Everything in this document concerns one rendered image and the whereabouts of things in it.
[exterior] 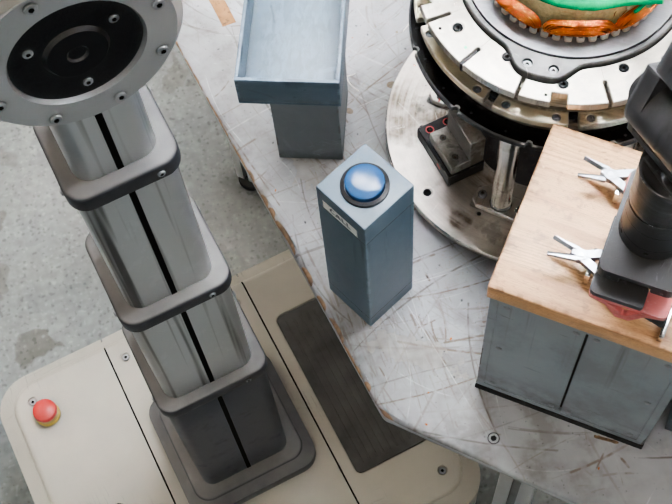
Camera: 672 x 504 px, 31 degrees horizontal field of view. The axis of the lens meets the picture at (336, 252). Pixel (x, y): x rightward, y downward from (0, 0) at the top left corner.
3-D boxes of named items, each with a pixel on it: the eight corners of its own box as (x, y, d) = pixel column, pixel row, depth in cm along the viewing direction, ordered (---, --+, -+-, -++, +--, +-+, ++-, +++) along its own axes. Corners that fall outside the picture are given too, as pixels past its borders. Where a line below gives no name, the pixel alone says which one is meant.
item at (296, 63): (280, 42, 160) (257, -109, 134) (362, 45, 159) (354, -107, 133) (262, 209, 149) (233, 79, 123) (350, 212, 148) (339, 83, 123)
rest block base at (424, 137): (452, 120, 151) (452, 111, 149) (484, 169, 148) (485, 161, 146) (416, 136, 150) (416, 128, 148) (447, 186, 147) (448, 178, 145)
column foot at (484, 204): (480, 185, 147) (480, 182, 146) (530, 206, 145) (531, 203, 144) (470, 205, 146) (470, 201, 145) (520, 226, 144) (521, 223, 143)
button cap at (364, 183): (365, 160, 122) (364, 155, 121) (393, 184, 121) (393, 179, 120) (336, 184, 121) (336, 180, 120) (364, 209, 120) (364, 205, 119)
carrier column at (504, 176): (513, 199, 146) (529, 106, 127) (507, 217, 145) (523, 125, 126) (493, 194, 146) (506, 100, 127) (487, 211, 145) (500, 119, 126)
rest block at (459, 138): (460, 125, 148) (462, 102, 143) (483, 160, 146) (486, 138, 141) (429, 140, 147) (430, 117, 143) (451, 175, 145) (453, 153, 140)
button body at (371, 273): (371, 250, 146) (365, 142, 123) (412, 287, 144) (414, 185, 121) (329, 288, 144) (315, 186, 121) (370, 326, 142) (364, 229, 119)
